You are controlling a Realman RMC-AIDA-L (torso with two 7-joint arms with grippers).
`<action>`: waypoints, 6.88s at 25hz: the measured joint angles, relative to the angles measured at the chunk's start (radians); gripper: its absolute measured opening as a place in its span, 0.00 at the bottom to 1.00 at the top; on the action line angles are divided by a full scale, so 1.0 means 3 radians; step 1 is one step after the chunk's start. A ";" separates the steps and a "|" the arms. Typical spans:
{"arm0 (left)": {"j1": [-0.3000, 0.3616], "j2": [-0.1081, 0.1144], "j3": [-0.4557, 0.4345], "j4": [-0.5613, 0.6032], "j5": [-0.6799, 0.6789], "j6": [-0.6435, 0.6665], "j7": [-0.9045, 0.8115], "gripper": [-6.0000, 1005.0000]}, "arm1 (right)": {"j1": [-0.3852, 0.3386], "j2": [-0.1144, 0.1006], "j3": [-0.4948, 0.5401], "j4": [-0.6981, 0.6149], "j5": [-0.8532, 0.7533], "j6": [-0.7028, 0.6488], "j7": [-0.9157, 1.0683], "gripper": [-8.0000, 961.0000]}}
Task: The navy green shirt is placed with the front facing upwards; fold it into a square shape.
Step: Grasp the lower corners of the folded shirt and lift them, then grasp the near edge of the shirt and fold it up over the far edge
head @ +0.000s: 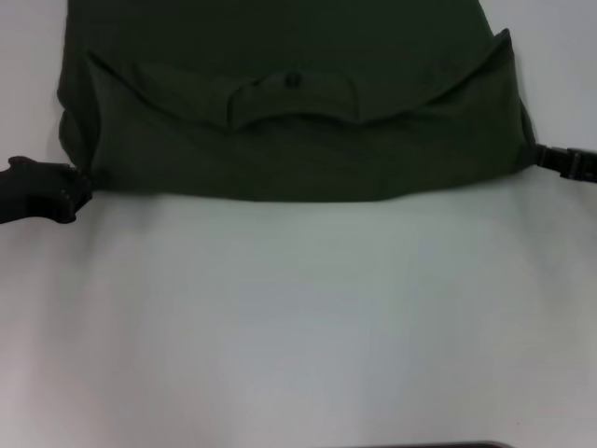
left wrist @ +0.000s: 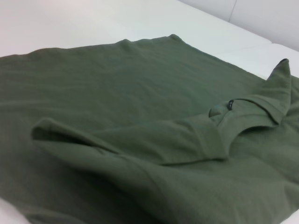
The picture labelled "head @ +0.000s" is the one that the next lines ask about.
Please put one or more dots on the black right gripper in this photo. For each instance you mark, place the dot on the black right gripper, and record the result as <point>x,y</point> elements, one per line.
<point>583,164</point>

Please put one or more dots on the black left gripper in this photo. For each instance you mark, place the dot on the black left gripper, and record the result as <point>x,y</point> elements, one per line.
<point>32,191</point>

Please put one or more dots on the dark green FREE T-shirt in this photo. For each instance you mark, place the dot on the dark green FREE T-shirt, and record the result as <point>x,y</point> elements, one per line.
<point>298,116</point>

